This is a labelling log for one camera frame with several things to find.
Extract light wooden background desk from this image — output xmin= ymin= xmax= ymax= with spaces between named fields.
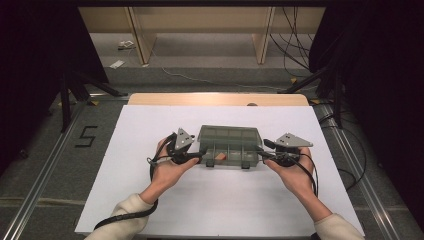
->
xmin=79 ymin=6 xmax=326 ymax=66

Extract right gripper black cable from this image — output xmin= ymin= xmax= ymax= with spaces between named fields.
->
xmin=263 ymin=151 xmax=319 ymax=198

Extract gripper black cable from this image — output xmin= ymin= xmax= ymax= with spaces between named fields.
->
xmin=263 ymin=151 xmax=319 ymax=198
xmin=94 ymin=132 xmax=178 ymax=231

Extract grey plastic organizer box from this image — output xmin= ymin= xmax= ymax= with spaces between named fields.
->
xmin=197 ymin=124 xmax=265 ymax=169

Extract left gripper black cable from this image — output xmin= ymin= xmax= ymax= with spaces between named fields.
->
xmin=94 ymin=132 xmax=178 ymax=231

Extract hanging black cables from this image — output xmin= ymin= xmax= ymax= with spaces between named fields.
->
xmin=269 ymin=6 xmax=321 ymax=79

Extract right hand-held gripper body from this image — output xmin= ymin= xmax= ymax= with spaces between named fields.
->
xmin=270 ymin=132 xmax=314 ymax=168

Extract person's right hand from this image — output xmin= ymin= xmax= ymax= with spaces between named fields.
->
xmin=264 ymin=147 xmax=318 ymax=203

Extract light wooden table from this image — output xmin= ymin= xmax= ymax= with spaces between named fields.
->
xmin=127 ymin=92 xmax=310 ymax=108

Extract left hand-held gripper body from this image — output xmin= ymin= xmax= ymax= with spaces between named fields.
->
xmin=166 ymin=127 xmax=198 ymax=165

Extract person's left hand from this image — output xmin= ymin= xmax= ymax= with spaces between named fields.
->
xmin=146 ymin=137 xmax=201 ymax=201

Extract dark curtain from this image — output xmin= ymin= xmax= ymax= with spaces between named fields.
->
xmin=308 ymin=6 xmax=424 ymax=218
xmin=0 ymin=6 xmax=109 ymax=168

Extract black floor cable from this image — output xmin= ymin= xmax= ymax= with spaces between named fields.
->
xmin=318 ymin=103 xmax=368 ymax=192

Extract aluminium floor rail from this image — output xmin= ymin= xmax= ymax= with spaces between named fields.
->
xmin=0 ymin=99 xmax=89 ymax=240
xmin=319 ymin=103 xmax=401 ymax=240

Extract black metal stand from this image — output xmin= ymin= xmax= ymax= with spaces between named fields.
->
xmin=278 ymin=64 xmax=344 ymax=129
xmin=59 ymin=71 xmax=129 ymax=134

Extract white table cover sheet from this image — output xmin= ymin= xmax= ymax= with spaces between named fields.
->
xmin=74 ymin=104 xmax=366 ymax=238

